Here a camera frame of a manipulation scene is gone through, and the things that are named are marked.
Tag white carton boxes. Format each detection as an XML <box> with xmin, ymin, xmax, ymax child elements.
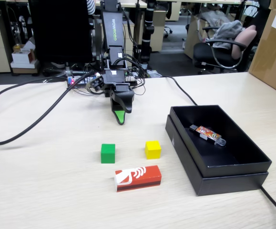
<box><xmin>10</xmin><ymin>42</ymin><xmax>40</xmax><ymax>73</ymax></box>

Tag striped shirt person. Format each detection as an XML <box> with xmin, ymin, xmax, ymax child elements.
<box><xmin>86</xmin><ymin>0</ymin><xmax>96</xmax><ymax>15</ymax></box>

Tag black storage box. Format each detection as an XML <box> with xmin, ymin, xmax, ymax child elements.
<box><xmin>165</xmin><ymin>114</ymin><xmax>269</xmax><ymax>197</ymax></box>

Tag green wooden cube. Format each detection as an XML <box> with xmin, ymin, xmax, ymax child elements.
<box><xmin>101</xmin><ymin>143</ymin><xmax>116</xmax><ymax>164</ymax></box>

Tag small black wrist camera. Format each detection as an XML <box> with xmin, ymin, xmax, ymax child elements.
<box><xmin>86</xmin><ymin>73</ymin><xmax>104</xmax><ymax>93</ymax></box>

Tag black monitor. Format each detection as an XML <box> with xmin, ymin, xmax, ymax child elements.
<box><xmin>28</xmin><ymin>0</ymin><xmax>93</xmax><ymax>64</ymax></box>

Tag large brown cardboard box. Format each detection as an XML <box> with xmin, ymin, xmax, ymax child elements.
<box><xmin>248</xmin><ymin>8</ymin><xmax>276</xmax><ymax>99</ymax></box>

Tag beige side cabinet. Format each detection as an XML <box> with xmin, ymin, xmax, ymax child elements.
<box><xmin>149</xmin><ymin>9</ymin><xmax>167</xmax><ymax>52</ymax></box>

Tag colourful printed USB stick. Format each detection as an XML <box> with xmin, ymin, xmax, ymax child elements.
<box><xmin>189</xmin><ymin>124</ymin><xmax>226</xmax><ymax>146</ymax></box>

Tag black box tray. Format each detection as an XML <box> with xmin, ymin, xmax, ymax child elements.
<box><xmin>170</xmin><ymin>104</ymin><xmax>272</xmax><ymax>178</ymax></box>

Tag black cable under box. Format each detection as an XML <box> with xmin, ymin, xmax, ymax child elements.
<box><xmin>160</xmin><ymin>75</ymin><xmax>276</xmax><ymax>224</ymax></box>

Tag black office chair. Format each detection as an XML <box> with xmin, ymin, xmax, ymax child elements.
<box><xmin>192</xmin><ymin>23</ymin><xmax>248</xmax><ymax>73</ymax></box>

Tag thin black wire bundle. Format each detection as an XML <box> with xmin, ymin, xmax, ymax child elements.
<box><xmin>113</xmin><ymin>53</ymin><xmax>147</xmax><ymax>96</ymax></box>

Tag red white printed box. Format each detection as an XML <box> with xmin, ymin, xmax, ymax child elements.
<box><xmin>114</xmin><ymin>165</ymin><xmax>163</xmax><ymax>193</ymax></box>

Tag controller circuit board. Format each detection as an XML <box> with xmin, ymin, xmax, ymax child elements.
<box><xmin>67</xmin><ymin>75</ymin><xmax>138</xmax><ymax>89</ymax></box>

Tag pink cushion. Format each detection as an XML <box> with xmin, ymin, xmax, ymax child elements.
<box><xmin>231</xmin><ymin>25</ymin><xmax>258</xmax><ymax>60</ymax></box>

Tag yellow wooden cube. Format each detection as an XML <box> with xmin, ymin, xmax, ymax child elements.
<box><xmin>144</xmin><ymin>140</ymin><xmax>162</xmax><ymax>160</ymax></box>

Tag grey cloth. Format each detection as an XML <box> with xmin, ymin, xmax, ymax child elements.
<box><xmin>210</xmin><ymin>20</ymin><xmax>245</xmax><ymax>50</ymax></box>

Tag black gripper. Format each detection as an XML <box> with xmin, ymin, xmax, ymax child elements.
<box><xmin>103</xmin><ymin>68</ymin><xmax>135</xmax><ymax>125</ymax></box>

